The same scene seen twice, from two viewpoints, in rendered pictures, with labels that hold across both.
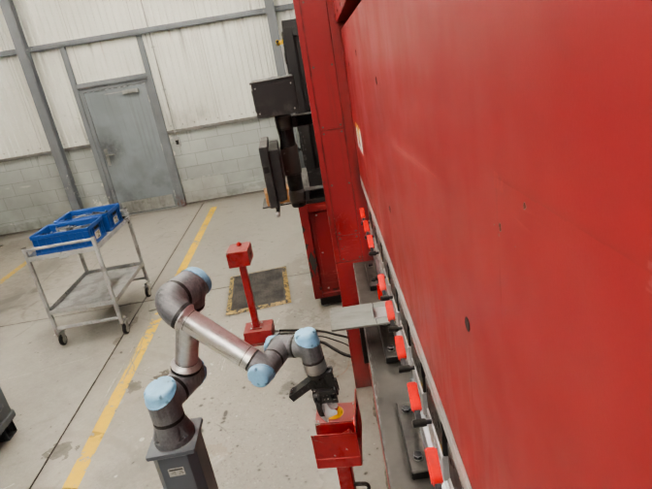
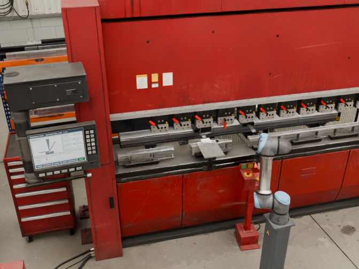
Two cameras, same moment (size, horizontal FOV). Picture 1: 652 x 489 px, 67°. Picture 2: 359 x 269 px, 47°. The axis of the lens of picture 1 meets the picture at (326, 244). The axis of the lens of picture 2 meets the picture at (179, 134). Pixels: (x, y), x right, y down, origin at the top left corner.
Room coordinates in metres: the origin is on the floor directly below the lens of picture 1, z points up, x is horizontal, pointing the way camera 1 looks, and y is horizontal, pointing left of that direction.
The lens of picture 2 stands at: (2.97, 2.81, 2.91)
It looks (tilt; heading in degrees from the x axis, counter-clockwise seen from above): 30 degrees down; 253
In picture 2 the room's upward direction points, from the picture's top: straight up
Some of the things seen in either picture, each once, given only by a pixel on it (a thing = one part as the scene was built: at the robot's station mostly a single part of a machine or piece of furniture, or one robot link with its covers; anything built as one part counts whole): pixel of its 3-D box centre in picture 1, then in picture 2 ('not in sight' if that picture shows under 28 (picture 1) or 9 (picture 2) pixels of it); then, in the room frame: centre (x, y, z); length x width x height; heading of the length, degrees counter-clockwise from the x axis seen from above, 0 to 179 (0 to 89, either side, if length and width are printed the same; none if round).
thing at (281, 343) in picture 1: (280, 348); not in sight; (1.44, 0.21, 1.13); 0.11 x 0.11 x 0.08; 65
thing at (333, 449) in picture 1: (337, 427); (252, 175); (1.46, 0.07, 0.75); 0.20 x 0.16 x 0.18; 173
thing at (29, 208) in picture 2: not in sight; (44, 186); (3.29, -0.66, 0.50); 0.50 x 0.50 x 1.00; 87
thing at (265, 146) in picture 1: (274, 170); (64, 147); (3.02, 0.24, 1.42); 0.45 x 0.12 x 0.36; 2
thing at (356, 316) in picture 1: (362, 315); (210, 149); (1.81, -0.10, 1.00); 0.26 x 0.18 x 0.01; 87
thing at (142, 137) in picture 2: not in sight; (234, 126); (1.39, -0.53, 0.93); 2.30 x 0.14 x 0.10; 177
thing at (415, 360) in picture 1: (433, 371); (286, 107); (1.03, -0.21, 1.24); 0.15 x 0.09 x 0.17; 177
